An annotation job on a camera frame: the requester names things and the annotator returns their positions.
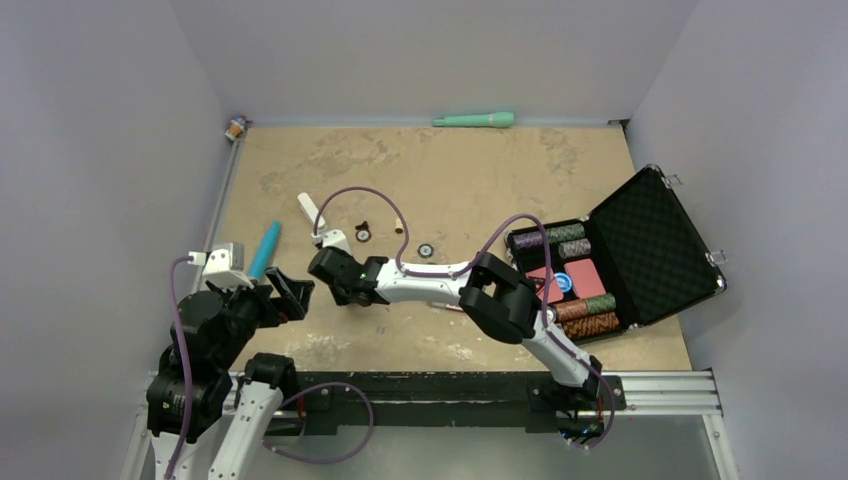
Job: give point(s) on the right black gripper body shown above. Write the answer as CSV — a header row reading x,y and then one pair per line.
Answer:
x,y
341,296

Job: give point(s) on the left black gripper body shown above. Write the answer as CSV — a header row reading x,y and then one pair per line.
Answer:
x,y
247,309

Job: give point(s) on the white stapler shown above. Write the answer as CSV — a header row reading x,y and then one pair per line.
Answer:
x,y
312,213

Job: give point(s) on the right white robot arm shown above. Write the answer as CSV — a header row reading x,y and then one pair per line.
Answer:
x,y
500,301

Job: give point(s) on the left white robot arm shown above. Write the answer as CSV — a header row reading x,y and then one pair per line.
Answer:
x,y
204,424

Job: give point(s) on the blue cylindrical tube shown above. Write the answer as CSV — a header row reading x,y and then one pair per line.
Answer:
x,y
264,252

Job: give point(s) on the small orange figurine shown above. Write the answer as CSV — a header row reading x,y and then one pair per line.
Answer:
x,y
238,125

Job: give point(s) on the green microphone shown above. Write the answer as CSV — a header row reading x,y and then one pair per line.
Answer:
x,y
498,120

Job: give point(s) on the red playing card deck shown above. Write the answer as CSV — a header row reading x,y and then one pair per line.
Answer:
x,y
571,279

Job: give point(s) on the black aluminium poker case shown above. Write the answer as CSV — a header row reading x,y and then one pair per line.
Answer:
x,y
651,259

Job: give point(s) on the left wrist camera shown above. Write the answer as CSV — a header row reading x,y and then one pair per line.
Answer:
x,y
222,266

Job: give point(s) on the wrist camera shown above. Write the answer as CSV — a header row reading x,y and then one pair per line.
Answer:
x,y
222,266
335,238

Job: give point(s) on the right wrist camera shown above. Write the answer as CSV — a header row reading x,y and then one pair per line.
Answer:
x,y
335,238

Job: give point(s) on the black base frame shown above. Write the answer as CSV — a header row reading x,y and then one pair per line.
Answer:
x,y
527,400

